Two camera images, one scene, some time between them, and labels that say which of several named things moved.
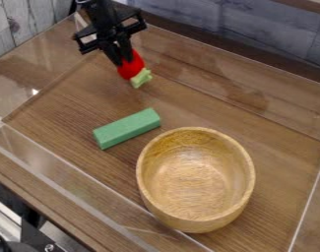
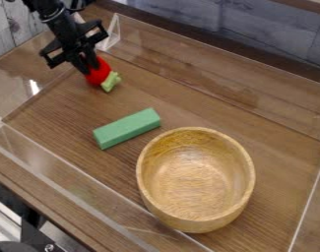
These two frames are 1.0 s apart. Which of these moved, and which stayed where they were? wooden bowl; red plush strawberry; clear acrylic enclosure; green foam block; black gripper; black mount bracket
Moved: red plush strawberry; black gripper
Stayed: clear acrylic enclosure; wooden bowl; green foam block; black mount bracket
